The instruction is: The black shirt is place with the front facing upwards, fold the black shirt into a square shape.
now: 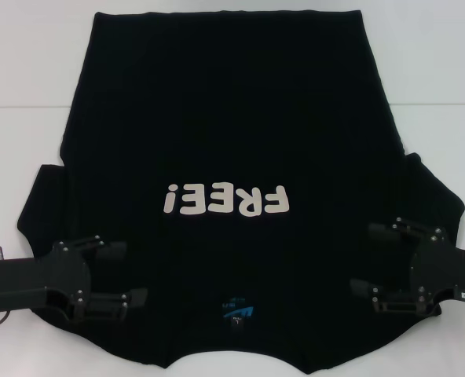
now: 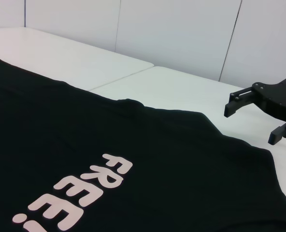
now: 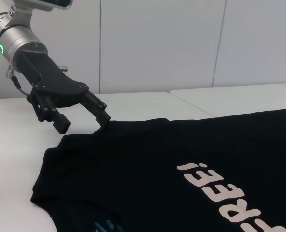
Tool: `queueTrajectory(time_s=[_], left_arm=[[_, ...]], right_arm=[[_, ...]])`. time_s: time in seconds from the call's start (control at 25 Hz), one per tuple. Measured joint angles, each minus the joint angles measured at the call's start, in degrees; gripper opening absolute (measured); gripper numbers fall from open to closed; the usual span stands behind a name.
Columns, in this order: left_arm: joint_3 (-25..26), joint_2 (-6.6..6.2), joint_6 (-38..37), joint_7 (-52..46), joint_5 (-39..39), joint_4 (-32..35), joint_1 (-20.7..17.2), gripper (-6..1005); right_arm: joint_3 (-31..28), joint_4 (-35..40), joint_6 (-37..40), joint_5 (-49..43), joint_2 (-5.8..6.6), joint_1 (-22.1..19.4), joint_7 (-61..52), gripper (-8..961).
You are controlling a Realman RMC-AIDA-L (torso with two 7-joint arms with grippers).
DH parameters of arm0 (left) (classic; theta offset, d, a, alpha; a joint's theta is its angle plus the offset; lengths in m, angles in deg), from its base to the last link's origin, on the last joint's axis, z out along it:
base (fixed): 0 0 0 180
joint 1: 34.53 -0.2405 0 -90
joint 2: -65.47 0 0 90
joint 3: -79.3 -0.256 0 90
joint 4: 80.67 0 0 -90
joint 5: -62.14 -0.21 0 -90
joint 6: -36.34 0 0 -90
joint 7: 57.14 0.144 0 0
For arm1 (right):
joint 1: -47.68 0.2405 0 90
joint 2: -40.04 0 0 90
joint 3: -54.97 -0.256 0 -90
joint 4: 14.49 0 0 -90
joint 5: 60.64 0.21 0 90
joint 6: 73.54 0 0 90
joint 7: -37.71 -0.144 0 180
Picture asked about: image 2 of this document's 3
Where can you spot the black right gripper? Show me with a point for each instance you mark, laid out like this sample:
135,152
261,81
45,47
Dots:
278,99

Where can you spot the black shirt with FREE print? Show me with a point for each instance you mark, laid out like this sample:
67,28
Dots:
138,145

